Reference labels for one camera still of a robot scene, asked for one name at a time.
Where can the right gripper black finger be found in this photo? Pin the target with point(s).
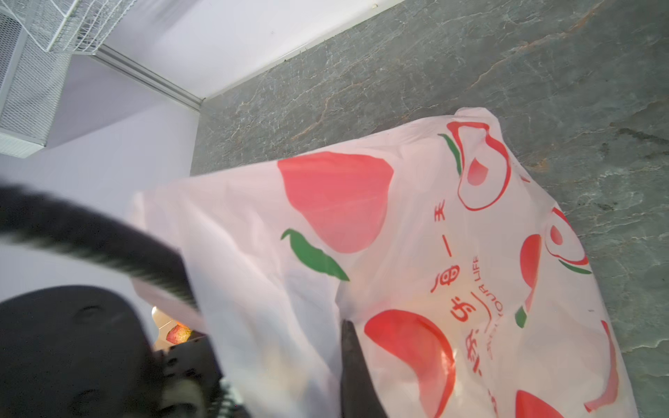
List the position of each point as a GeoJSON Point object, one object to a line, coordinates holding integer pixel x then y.
{"type": "Point", "coordinates": [358, 396]}

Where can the pink plastic bag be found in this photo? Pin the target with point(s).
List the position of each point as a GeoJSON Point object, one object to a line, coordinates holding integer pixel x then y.
{"type": "Point", "coordinates": [468, 289]}

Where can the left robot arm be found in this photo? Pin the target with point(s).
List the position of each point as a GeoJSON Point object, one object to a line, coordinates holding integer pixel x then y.
{"type": "Point", "coordinates": [81, 351]}

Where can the pink wavy plate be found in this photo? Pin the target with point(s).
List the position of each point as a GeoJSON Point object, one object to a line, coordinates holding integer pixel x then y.
{"type": "Point", "coordinates": [163, 323]}

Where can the small white mesh basket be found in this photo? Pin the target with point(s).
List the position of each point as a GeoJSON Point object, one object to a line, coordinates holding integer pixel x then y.
{"type": "Point", "coordinates": [32, 83]}

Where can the long white wire basket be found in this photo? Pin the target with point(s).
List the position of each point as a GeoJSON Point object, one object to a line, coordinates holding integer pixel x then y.
{"type": "Point", "coordinates": [69, 26]}

